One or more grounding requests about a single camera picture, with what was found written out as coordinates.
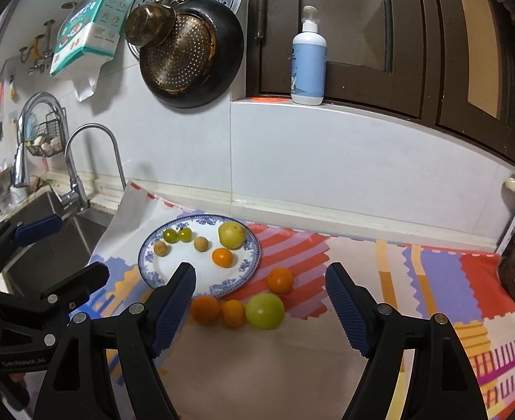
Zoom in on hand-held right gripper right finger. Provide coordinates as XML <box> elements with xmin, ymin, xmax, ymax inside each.
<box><xmin>325</xmin><ymin>261</ymin><xmax>489</xmax><ymax>420</ymax></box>

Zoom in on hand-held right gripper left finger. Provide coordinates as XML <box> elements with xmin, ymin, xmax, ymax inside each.
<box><xmin>33</xmin><ymin>261</ymin><xmax>197</xmax><ymax>420</ymax></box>

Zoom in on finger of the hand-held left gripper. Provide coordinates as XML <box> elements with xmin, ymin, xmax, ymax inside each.
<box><xmin>0</xmin><ymin>261</ymin><xmax>110</xmax><ymax>316</ymax></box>
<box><xmin>0</xmin><ymin>214</ymin><xmax>64</xmax><ymax>292</ymax></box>

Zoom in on blue rimmed white plate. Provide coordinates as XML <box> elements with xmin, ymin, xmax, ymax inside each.
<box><xmin>138</xmin><ymin>214</ymin><xmax>262</xmax><ymax>299</ymax></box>

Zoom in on small orange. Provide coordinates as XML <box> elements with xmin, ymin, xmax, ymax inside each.
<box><xmin>222</xmin><ymin>300</ymin><xmax>246</xmax><ymax>328</ymax></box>

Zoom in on yellow green apple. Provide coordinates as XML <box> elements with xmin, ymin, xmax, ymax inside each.
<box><xmin>218</xmin><ymin>222</ymin><xmax>247</xmax><ymax>250</ymax></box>

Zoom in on steel sink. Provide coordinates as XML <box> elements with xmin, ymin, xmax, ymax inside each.
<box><xmin>0</xmin><ymin>190</ymin><xmax>118</xmax><ymax>294</ymax></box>

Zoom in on chrome pull-down faucet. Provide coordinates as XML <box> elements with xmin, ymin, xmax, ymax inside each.
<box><xmin>12</xmin><ymin>92</ymin><xmax>89</xmax><ymax>213</ymax></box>

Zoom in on colourful printed mat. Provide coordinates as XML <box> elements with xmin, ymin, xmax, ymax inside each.
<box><xmin>67</xmin><ymin>181</ymin><xmax>515</xmax><ymax>420</ymax></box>

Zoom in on chrome gooseneck faucet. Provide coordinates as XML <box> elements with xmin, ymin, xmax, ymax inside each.
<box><xmin>65</xmin><ymin>123</ymin><xmax>127</xmax><ymax>193</ymax></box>

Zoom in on white plastic bag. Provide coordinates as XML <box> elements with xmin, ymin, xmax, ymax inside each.
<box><xmin>71</xmin><ymin>59</ymin><xmax>105</xmax><ymax>102</ymax></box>

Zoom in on green white tissue package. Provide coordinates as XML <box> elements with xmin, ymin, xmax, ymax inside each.
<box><xmin>49</xmin><ymin>0</ymin><xmax>132</xmax><ymax>77</ymax></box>

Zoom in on brass perforated strainer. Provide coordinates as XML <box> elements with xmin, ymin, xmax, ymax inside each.
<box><xmin>140</xmin><ymin>14</ymin><xmax>218</xmax><ymax>97</ymax></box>

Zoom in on brass ladle pot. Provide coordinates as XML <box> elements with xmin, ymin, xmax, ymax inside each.
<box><xmin>124</xmin><ymin>0</ymin><xmax>178</xmax><ymax>49</ymax></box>

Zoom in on blue white pump bottle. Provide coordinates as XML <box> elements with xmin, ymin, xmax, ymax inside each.
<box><xmin>290</xmin><ymin>6</ymin><xmax>328</xmax><ymax>106</ymax></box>

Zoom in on dark brown window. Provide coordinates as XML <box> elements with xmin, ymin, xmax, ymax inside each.
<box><xmin>432</xmin><ymin>0</ymin><xmax>515</xmax><ymax>167</ymax></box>
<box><xmin>245</xmin><ymin>0</ymin><xmax>442</xmax><ymax>119</ymax></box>

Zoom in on black frying pan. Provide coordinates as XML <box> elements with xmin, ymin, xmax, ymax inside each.
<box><xmin>139</xmin><ymin>0</ymin><xmax>245</xmax><ymax>110</ymax></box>

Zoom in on black wire basket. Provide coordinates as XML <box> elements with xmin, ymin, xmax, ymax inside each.
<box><xmin>25</xmin><ymin>107</ymin><xmax>68</xmax><ymax>158</ymax></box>

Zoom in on wall taps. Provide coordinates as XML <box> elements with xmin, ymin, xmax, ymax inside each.
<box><xmin>19</xmin><ymin>20</ymin><xmax>57</xmax><ymax>75</ymax></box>

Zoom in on white wall cabinet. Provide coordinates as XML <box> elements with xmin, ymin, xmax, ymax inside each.
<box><xmin>0</xmin><ymin>0</ymin><xmax>109</xmax><ymax>82</ymax></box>

